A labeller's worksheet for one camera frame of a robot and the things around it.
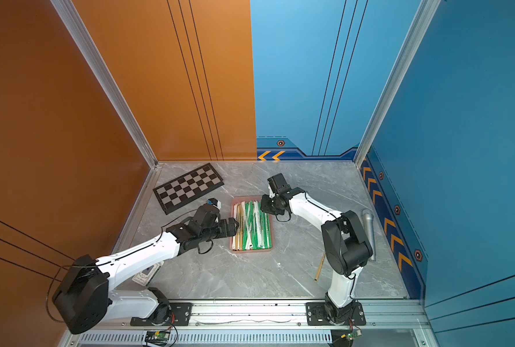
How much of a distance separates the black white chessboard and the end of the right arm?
14.5 inches

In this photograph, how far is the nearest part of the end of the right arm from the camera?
0.68 metres

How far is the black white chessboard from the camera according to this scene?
102 cm
